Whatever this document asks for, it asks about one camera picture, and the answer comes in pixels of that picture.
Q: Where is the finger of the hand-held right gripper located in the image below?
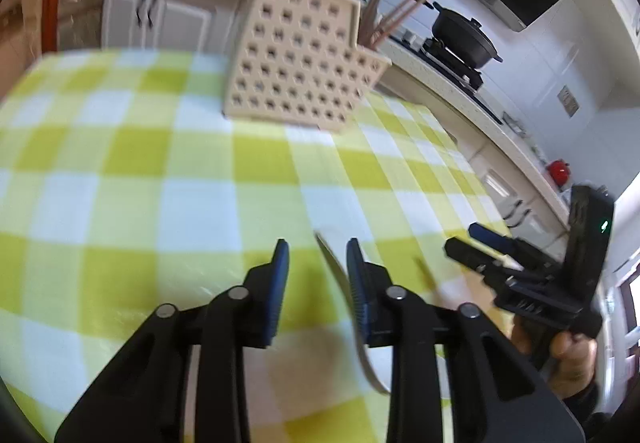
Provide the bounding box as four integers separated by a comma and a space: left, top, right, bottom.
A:
444, 237, 521, 291
469, 222, 563, 274

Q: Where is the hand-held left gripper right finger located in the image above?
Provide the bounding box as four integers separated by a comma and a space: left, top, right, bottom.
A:
346, 238, 586, 443

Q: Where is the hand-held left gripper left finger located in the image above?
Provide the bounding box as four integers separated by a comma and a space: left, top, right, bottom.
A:
54, 238, 291, 443

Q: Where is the white ceramic spoon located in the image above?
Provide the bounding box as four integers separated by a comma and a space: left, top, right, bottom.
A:
314, 232, 391, 396

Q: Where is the beige perforated plastic basket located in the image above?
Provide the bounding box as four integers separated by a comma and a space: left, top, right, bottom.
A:
222, 0, 393, 131

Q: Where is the person's right forearm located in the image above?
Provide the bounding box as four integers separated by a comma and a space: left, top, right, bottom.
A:
562, 380, 618, 443

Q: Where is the person's right hand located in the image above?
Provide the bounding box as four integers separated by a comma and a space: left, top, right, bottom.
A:
510, 313, 601, 400

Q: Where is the white cabinet under stove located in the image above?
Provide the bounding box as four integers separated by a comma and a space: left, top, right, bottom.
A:
475, 143, 576, 266

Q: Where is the red kettle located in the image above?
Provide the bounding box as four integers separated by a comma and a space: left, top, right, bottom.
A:
546, 159, 572, 184

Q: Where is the speckled kitchen countertop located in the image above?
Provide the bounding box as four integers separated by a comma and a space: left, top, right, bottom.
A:
105, 0, 571, 224

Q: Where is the gas stove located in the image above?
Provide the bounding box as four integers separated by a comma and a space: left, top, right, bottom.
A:
390, 33, 503, 124

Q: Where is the green checkered tablecloth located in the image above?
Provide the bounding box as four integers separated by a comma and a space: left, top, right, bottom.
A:
0, 48, 521, 443

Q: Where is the black lidded cooking pot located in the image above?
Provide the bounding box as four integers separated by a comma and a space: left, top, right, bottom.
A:
431, 2, 505, 70

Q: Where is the white kitchen cabinet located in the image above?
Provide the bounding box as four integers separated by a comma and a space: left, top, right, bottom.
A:
102, 0, 251, 56

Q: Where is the wall socket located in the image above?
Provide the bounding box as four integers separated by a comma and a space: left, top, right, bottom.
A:
557, 86, 581, 117

